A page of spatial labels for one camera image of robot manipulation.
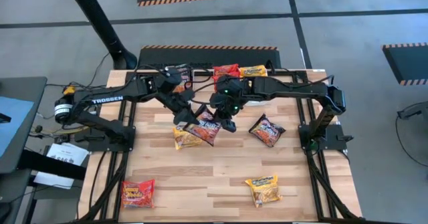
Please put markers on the white plastic bin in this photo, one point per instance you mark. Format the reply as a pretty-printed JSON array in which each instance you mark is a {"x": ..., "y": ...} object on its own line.
[
  {"x": 259, "y": 103},
  {"x": 193, "y": 83}
]

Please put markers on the yellow Creamy Chicken ramen pack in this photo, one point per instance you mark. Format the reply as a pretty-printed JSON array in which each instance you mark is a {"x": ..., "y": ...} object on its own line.
[
  {"x": 264, "y": 190},
  {"x": 182, "y": 141},
  {"x": 253, "y": 71}
]

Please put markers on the yellow power plug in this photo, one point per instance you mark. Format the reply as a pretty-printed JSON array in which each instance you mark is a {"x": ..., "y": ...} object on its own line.
[{"x": 69, "y": 90}]

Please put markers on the small black device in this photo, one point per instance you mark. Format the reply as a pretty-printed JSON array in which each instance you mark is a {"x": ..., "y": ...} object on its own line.
[{"x": 4, "y": 118}]

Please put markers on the blue desk pad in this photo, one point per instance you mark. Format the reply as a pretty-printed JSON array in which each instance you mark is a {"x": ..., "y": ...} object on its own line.
[{"x": 15, "y": 127}]

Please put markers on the red Saucy Noodles pack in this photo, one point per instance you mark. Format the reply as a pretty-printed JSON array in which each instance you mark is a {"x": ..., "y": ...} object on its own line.
[
  {"x": 137, "y": 194},
  {"x": 226, "y": 71}
]

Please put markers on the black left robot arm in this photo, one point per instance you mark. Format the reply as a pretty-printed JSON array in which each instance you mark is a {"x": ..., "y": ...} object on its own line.
[{"x": 107, "y": 100}]

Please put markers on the black Fire Noodle pack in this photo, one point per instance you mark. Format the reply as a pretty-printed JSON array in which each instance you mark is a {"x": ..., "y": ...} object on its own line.
[
  {"x": 185, "y": 73},
  {"x": 204, "y": 130},
  {"x": 180, "y": 87},
  {"x": 267, "y": 131}
]

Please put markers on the grey desk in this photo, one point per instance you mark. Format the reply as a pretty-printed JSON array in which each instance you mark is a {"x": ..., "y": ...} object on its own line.
[{"x": 33, "y": 90}]

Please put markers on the white printed paper sheet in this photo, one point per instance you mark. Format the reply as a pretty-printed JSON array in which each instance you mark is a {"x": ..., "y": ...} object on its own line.
[{"x": 67, "y": 152}]

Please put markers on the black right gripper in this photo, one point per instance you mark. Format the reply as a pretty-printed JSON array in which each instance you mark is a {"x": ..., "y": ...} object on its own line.
[{"x": 229, "y": 98}]

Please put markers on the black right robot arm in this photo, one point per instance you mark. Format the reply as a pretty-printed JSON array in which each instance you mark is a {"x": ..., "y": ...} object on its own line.
[{"x": 294, "y": 88}]

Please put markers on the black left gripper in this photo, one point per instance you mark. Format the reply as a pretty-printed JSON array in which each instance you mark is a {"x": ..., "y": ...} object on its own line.
[{"x": 183, "y": 102}]

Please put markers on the black desk crossbeam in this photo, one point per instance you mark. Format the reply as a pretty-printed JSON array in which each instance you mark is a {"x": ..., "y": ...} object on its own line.
[{"x": 50, "y": 165}]

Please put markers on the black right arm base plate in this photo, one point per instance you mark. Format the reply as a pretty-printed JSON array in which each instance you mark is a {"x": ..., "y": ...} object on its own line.
[{"x": 334, "y": 144}]

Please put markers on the black aluminium table frame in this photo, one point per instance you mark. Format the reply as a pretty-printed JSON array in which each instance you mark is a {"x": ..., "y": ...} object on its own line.
[{"x": 297, "y": 113}]

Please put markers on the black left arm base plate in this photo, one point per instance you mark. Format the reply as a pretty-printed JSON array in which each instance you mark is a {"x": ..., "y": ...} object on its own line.
[{"x": 107, "y": 147}]

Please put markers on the black round post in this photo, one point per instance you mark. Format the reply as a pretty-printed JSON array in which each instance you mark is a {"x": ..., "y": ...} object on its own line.
[{"x": 97, "y": 16}]

